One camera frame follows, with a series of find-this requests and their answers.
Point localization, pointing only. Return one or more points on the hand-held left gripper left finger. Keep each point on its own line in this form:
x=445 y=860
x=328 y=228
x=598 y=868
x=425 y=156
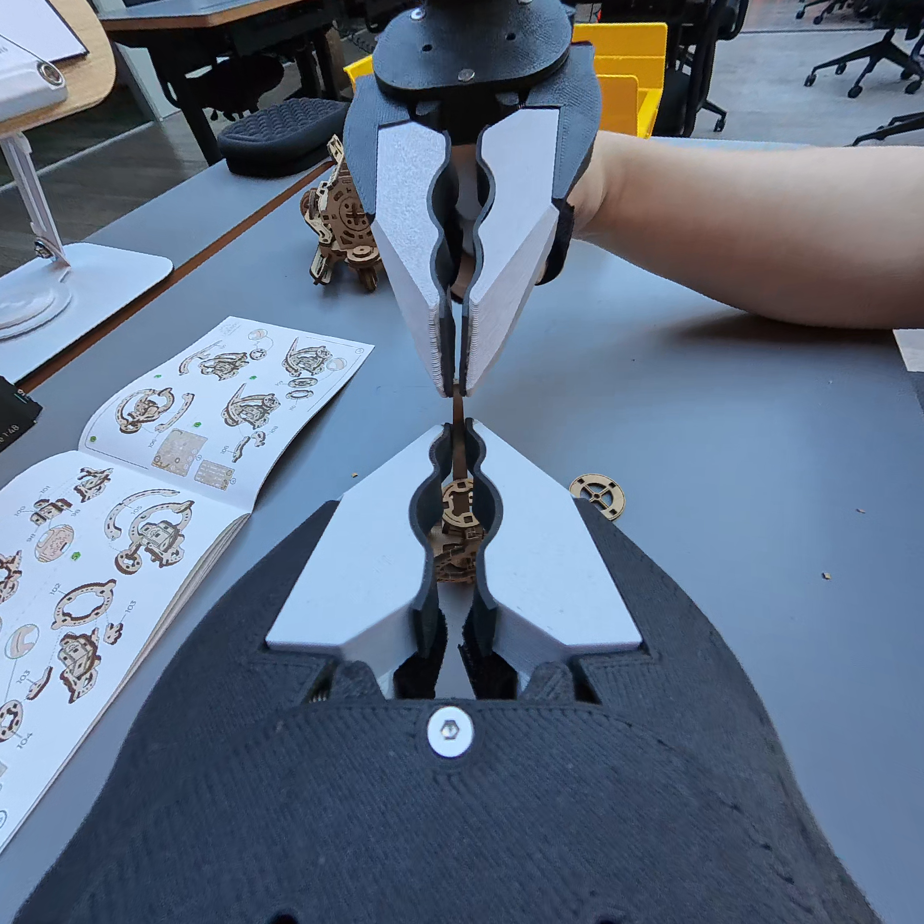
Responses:
x=346 y=577

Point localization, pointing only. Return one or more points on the yellow plastic bin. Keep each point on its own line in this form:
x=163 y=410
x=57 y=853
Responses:
x=628 y=94

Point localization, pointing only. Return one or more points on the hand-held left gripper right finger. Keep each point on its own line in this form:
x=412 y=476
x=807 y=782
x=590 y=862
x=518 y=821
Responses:
x=556 y=577

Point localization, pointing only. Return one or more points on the round wooden wheel part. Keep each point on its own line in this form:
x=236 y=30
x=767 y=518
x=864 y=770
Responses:
x=598 y=495

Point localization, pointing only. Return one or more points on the person's right forearm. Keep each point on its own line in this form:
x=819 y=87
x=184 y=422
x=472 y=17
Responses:
x=758 y=231

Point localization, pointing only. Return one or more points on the black box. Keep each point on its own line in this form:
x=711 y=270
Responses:
x=16 y=415

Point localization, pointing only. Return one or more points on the small wooden mechanical model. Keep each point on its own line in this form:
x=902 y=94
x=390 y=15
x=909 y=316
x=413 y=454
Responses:
x=339 y=216

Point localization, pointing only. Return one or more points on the black office chair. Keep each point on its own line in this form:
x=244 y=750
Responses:
x=895 y=126
x=693 y=72
x=877 y=54

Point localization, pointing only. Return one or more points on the open instruction booklet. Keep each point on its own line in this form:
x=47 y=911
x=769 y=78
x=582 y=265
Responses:
x=144 y=548

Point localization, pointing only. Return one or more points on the light wooden board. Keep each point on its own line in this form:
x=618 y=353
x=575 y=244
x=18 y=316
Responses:
x=97 y=79

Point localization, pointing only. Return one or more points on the white desk stand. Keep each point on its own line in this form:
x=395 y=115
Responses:
x=108 y=281

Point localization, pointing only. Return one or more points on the white paper sheet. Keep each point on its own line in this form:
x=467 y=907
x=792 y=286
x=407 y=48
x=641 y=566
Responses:
x=911 y=350
x=43 y=29

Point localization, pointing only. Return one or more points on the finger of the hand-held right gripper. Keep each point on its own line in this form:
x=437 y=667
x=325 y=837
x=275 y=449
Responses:
x=404 y=231
x=516 y=238

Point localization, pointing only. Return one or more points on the black mesh cushion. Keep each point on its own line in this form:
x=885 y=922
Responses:
x=281 y=137

